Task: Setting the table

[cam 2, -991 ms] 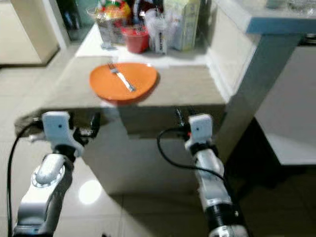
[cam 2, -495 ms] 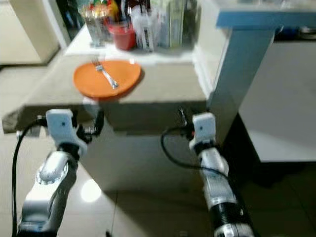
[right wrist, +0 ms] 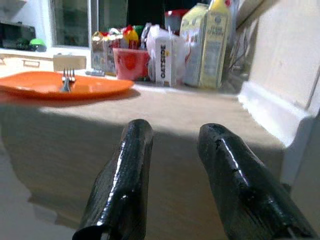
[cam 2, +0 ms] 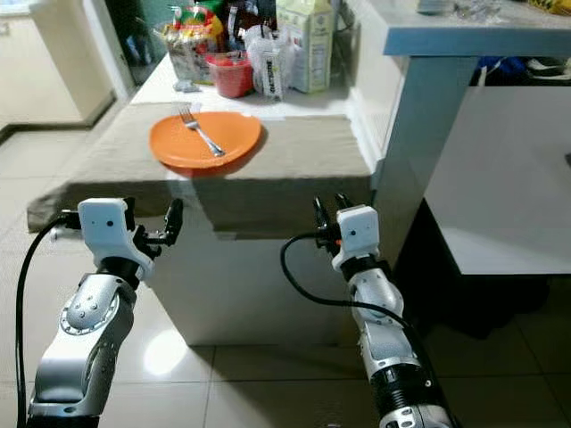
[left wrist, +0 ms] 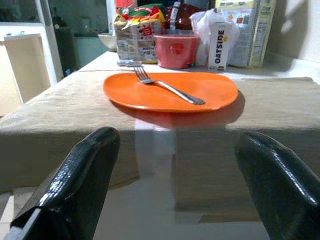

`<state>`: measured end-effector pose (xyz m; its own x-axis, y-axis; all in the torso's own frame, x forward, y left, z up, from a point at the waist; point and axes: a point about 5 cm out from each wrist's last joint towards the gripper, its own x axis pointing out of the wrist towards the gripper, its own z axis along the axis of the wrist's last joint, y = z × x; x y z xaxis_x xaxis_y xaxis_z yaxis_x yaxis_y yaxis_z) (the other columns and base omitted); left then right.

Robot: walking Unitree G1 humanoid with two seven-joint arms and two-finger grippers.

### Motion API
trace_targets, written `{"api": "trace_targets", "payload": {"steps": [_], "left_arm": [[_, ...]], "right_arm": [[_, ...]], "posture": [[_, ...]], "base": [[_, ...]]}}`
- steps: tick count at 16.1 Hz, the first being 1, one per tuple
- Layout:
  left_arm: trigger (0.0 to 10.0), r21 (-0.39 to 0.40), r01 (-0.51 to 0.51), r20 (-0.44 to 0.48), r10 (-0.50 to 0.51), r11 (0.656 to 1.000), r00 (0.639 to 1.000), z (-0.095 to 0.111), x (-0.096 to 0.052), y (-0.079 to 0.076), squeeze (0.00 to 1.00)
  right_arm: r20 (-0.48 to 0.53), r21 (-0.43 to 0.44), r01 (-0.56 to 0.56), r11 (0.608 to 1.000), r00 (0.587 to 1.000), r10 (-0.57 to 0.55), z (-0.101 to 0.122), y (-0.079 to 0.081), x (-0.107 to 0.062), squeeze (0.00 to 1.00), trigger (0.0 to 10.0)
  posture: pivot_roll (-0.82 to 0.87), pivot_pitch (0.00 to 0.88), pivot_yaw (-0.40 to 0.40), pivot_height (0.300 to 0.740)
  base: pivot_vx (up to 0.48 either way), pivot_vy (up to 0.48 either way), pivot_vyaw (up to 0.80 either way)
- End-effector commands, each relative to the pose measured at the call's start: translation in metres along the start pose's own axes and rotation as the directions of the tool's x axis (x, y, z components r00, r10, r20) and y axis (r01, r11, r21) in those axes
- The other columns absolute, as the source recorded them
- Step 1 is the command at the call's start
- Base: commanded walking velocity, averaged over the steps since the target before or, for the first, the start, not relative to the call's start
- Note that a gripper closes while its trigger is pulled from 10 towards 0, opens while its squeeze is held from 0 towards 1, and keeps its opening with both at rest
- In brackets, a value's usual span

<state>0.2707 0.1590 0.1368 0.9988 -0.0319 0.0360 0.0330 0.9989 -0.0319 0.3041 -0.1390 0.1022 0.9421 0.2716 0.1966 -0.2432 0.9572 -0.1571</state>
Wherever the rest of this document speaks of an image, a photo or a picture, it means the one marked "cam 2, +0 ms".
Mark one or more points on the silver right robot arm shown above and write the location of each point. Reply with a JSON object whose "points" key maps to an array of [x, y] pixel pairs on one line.
{"points": [[379, 330]]}

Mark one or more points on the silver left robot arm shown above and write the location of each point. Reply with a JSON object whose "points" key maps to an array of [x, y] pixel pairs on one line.
{"points": [[80, 357]]}

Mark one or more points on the white table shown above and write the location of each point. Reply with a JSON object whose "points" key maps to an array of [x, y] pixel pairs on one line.
{"points": [[259, 285]]}

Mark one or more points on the beige tablecloth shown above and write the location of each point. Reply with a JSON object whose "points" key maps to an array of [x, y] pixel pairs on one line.
{"points": [[98, 174]]}

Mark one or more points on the silver metal fork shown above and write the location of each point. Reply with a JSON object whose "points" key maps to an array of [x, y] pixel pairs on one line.
{"points": [[202, 134]]}

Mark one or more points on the orange plate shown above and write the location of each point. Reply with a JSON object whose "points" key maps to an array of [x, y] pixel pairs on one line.
{"points": [[227, 132]]}

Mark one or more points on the small white Oatside carton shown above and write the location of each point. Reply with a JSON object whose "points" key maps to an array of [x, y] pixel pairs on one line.
{"points": [[272, 76]]}

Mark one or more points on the red plastic container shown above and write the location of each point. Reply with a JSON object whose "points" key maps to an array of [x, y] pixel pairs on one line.
{"points": [[230, 80]]}

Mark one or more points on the white cabinet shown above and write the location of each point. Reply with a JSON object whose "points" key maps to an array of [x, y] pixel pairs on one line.
{"points": [[500, 178]]}

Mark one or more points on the tall cream milk carton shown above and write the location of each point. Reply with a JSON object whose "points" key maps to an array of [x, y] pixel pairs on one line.
{"points": [[305, 49]]}

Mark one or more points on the clear plastic bag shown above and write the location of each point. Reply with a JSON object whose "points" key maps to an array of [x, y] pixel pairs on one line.
{"points": [[286, 49]]}

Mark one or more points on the colourful snack bag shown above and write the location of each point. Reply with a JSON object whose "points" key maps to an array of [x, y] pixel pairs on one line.
{"points": [[192, 36]]}

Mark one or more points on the beige kitchen cabinet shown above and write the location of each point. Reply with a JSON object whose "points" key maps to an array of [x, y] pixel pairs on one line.
{"points": [[45, 71]]}

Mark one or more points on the grey-blue counter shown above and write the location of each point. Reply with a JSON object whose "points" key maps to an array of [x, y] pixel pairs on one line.
{"points": [[455, 36]]}

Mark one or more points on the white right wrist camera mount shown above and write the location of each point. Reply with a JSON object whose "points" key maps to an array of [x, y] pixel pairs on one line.
{"points": [[359, 234]]}

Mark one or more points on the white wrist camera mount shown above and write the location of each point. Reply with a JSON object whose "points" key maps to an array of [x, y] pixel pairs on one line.
{"points": [[359, 234], [104, 227]]}

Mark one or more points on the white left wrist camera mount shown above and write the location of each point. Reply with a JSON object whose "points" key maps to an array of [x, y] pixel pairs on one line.
{"points": [[104, 227]]}

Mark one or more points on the white door frame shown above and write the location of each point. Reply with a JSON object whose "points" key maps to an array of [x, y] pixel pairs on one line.
{"points": [[107, 45]]}

